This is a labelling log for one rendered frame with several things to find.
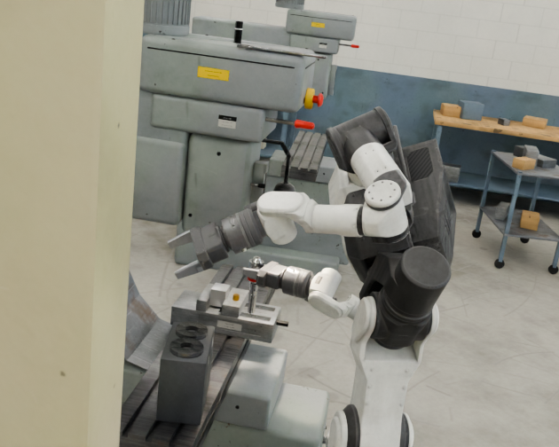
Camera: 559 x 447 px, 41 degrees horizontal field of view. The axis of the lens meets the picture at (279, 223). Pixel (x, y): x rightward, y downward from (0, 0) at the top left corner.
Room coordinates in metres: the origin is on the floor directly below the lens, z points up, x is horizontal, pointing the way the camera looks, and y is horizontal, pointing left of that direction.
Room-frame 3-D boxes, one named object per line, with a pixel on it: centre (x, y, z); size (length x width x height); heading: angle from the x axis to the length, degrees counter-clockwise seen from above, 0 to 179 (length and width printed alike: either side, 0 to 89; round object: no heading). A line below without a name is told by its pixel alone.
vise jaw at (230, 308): (2.29, 0.12, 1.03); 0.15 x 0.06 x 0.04; 172
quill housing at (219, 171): (2.19, 0.19, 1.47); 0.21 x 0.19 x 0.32; 172
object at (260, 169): (2.18, 0.08, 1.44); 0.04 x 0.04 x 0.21; 82
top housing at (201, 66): (2.19, 0.20, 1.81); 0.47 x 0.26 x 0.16; 82
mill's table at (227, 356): (2.22, 0.18, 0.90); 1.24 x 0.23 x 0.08; 172
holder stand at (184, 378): (1.80, 0.20, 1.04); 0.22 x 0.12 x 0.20; 1
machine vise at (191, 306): (2.29, 0.14, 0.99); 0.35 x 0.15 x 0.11; 82
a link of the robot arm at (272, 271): (2.11, -0.03, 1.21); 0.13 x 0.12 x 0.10; 158
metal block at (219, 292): (2.30, 0.17, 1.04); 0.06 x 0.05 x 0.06; 172
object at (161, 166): (2.22, 0.38, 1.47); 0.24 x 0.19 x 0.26; 172
